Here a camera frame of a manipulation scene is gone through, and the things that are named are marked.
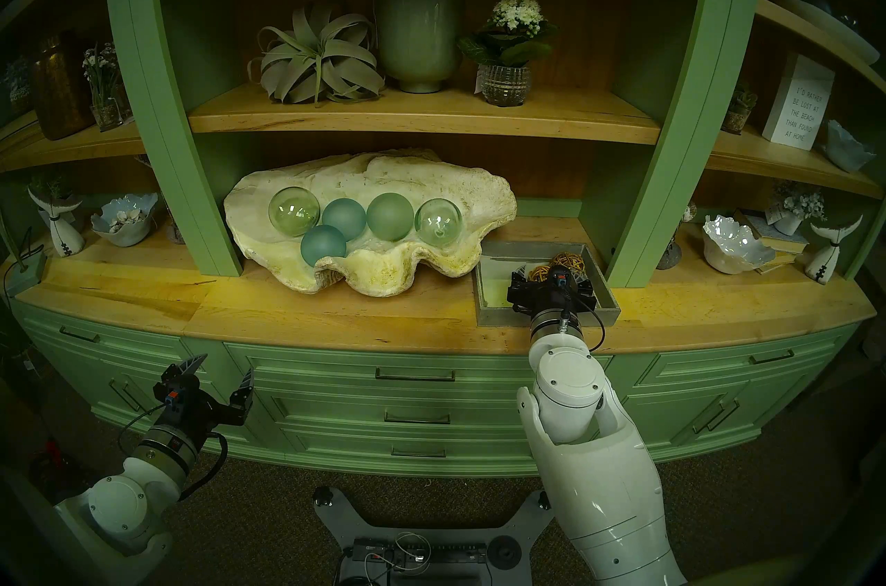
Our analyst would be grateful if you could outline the white sign with text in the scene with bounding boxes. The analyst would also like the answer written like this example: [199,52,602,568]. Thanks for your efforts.
[761,53,836,151]

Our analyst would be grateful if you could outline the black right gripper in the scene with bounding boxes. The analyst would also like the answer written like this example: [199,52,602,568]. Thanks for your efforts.
[507,271,595,315]

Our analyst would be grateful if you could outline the grey wooden tray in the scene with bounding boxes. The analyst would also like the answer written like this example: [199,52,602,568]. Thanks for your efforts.
[473,241,622,327]

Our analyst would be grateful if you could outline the ruffled bowl with shells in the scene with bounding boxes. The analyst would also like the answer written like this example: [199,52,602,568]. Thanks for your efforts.
[91,193,160,247]

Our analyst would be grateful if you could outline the grey-green air plant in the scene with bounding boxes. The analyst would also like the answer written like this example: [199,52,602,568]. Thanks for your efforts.
[248,3,386,106]

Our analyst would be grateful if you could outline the small potted green plant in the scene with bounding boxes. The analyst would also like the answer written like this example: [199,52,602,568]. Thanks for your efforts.
[720,85,759,136]

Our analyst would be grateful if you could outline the dull brown rattan ball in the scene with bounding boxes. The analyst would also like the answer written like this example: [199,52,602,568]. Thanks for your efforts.
[550,252,589,282]

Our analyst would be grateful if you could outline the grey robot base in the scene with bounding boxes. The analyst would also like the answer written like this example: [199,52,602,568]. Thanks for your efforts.
[313,486,558,586]

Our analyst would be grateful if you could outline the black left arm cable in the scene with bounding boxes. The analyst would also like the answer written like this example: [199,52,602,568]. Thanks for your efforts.
[118,405,229,502]

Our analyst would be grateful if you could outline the small flowers in glass vase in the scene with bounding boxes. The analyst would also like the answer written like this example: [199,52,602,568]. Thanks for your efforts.
[82,43,132,132]

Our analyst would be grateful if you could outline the large white platter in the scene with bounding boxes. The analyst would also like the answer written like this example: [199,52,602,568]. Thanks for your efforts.
[775,0,881,65]

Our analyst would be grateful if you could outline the frosted teal glass ball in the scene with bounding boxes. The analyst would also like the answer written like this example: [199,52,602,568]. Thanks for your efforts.
[322,198,368,241]
[300,224,347,267]

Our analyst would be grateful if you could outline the brown glass jar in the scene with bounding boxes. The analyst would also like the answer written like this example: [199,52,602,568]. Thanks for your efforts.
[31,33,94,141]

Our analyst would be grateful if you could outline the green wooden shelf cabinet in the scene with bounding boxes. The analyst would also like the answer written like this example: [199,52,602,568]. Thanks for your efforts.
[0,0,886,482]

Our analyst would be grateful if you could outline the frosted green glass ball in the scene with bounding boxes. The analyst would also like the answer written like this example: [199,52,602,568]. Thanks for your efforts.
[366,192,415,242]

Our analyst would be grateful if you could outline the black electronics box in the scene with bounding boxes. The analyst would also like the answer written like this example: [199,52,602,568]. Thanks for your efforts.
[352,538,487,568]

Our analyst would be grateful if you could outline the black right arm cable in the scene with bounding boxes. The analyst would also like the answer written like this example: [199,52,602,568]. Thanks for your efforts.
[562,297,606,354]

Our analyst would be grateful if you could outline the tan old book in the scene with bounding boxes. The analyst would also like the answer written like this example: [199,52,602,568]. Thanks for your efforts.
[754,249,798,275]

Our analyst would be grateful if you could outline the clear pale glass ball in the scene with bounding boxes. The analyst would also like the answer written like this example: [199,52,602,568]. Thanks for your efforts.
[415,198,462,247]

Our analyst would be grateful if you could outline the grey-blue old book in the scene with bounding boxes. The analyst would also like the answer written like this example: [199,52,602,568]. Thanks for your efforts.
[737,209,811,255]

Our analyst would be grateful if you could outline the small grey-green box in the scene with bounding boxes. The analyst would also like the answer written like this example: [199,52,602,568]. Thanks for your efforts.
[0,249,48,298]

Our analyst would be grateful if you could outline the pale blue ruffled bowl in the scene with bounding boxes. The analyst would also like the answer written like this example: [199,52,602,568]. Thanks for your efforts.
[820,120,876,172]

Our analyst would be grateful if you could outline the white ruffled ceramic bowl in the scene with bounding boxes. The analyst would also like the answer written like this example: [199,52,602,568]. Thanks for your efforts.
[703,214,776,275]

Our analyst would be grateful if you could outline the white whale tail figurine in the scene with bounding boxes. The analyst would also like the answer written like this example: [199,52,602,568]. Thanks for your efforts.
[804,214,865,284]
[28,187,85,258]

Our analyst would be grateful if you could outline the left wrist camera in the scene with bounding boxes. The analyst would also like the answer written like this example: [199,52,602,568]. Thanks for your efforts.
[154,365,191,412]

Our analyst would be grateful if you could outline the thin white wire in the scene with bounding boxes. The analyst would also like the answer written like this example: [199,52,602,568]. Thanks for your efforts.
[377,533,433,571]

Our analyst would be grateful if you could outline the pale flowers in white pot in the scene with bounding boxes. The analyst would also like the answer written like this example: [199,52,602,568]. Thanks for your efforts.
[765,182,826,237]

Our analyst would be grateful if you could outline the clear green glass ball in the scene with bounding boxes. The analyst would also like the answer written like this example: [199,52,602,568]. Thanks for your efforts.
[269,187,321,237]

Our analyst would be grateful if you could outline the bird figure on stone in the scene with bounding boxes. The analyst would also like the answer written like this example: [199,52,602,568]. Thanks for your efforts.
[656,201,698,271]

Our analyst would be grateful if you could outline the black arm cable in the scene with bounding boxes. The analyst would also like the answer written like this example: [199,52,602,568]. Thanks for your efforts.
[118,405,229,502]
[562,297,606,354]

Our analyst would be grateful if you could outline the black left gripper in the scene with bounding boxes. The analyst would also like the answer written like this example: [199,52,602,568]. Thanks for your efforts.
[163,354,255,447]

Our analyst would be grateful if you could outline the giant clam shell bowl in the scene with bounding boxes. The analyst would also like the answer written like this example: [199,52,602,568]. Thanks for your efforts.
[223,149,518,298]

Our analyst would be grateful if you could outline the tall green ceramic vase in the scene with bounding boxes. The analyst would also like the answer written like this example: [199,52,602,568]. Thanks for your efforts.
[375,0,464,94]

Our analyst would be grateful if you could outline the white flowers in glass pot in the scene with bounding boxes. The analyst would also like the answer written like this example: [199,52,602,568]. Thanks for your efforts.
[457,0,560,108]

